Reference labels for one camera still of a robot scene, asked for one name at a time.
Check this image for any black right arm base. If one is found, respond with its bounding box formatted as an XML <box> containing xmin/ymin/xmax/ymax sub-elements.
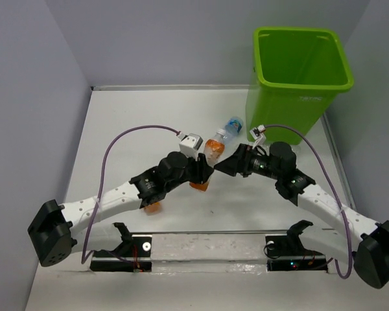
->
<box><xmin>263</xmin><ymin>220</ymin><xmax>329</xmax><ymax>272</ymax></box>

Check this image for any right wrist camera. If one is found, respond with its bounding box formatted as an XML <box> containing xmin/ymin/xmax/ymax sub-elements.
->
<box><xmin>250</xmin><ymin>124</ymin><xmax>266</xmax><ymax>148</ymax></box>

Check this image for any blue cap water bottle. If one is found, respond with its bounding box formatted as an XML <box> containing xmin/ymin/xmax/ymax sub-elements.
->
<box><xmin>223</xmin><ymin>117</ymin><xmax>243</xmax><ymax>145</ymax></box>

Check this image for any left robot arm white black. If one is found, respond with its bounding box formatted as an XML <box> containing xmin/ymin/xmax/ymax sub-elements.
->
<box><xmin>28</xmin><ymin>152</ymin><xmax>213</xmax><ymax>267</ymax></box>

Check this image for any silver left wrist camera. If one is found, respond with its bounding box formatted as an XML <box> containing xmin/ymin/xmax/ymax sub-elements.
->
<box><xmin>178</xmin><ymin>132</ymin><xmax>203</xmax><ymax>160</ymax></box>

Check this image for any green plastic bin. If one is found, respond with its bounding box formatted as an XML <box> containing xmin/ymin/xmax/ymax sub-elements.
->
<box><xmin>245</xmin><ymin>27</ymin><xmax>354</xmax><ymax>145</ymax></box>

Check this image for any tall orange label bottle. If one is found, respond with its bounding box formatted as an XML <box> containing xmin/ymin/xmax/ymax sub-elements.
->
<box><xmin>189</xmin><ymin>129</ymin><xmax>226</xmax><ymax>192</ymax></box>

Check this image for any short orange bottle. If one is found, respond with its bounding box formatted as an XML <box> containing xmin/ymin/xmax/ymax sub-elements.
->
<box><xmin>143</xmin><ymin>202</ymin><xmax>163</xmax><ymax>216</ymax></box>

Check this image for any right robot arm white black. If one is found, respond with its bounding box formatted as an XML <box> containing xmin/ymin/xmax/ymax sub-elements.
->
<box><xmin>214</xmin><ymin>142</ymin><xmax>389</xmax><ymax>289</ymax></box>

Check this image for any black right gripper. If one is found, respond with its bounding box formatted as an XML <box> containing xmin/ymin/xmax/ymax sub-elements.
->
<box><xmin>214</xmin><ymin>143</ymin><xmax>281</xmax><ymax>180</ymax></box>

